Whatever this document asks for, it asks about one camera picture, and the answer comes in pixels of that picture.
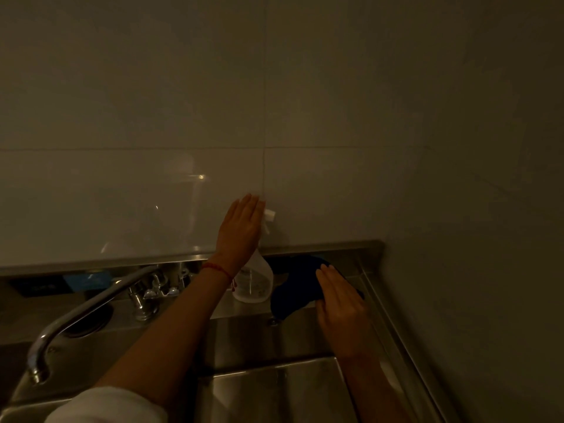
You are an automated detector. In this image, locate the person's right hand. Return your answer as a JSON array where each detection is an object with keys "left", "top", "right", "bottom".
[{"left": 315, "top": 264, "right": 375, "bottom": 362}]

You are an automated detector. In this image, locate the person's left hand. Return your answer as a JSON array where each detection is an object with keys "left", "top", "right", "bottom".
[{"left": 214, "top": 193, "right": 267, "bottom": 278}]

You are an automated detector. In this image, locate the white spray bottle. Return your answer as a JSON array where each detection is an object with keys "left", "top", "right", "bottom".
[{"left": 232, "top": 208, "right": 277, "bottom": 304}]

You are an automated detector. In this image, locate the blue cleaning cloth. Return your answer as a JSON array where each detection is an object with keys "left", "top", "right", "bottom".
[{"left": 264, "top": 254, "right": 365, "bottom": 322}]

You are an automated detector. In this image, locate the stainless steel sink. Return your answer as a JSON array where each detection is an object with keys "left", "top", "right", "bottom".
[{"left": 0, "top": 240, "right": 464, "bottom": 423}]

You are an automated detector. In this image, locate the person's left forearm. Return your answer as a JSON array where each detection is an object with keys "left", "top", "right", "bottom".
[{"left": 95, "top": 268, "right": 232, "bottom": 408}]

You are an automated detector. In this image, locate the round black sink stopper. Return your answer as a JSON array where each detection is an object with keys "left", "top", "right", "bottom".
[{"left": 61, "top": 303, "right": 115, "bottom": 339}]

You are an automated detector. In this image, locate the small chrome tap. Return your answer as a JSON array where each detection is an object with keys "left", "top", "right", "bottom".
[{"left": 127, "top": 277, "right": 160, "bottom": 323}]

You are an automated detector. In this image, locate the blue label plate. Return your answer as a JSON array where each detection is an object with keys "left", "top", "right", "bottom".
[{"left": 63, "top": 270, "right": 111, "bottom": 292}]

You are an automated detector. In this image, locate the chrome long-spout faucet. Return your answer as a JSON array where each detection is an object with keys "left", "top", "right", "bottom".
[{"left": 26, "top": 264, "right": 194, "bottom": 385}]

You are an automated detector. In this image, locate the black label plate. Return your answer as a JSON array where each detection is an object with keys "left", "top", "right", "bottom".
[{"left": 8, "top": 277, "right": 67, "bottom": 299}]

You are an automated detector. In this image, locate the red string bracelet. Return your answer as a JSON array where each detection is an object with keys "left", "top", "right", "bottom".
[{"left": 200, "top": 261, "right": 237, "bottom": 291}]

